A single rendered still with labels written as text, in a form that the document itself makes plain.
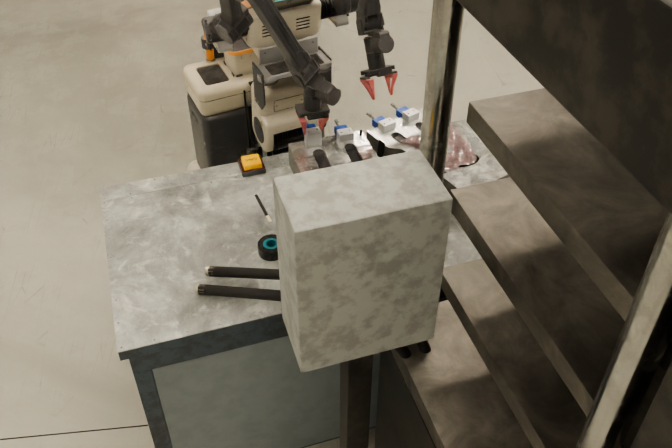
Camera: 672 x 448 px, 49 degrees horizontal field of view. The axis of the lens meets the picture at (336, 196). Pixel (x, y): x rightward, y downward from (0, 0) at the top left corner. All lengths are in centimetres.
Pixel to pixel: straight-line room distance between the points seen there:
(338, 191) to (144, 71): 347
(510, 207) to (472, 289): 26
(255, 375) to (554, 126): 122
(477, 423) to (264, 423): 83
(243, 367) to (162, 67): 287
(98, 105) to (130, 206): 210
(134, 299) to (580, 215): 130
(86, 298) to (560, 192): 239
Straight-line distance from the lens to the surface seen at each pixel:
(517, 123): 143
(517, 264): 150
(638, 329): 104
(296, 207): 131
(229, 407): 233
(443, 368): 194
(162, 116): 427
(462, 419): 186
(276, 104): 272
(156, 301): 210
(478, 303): 175
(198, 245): 223
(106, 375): 301
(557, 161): 135
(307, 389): 237
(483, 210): 160
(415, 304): 151
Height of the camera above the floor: 233
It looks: 40 degrees down
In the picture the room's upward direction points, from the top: straight up
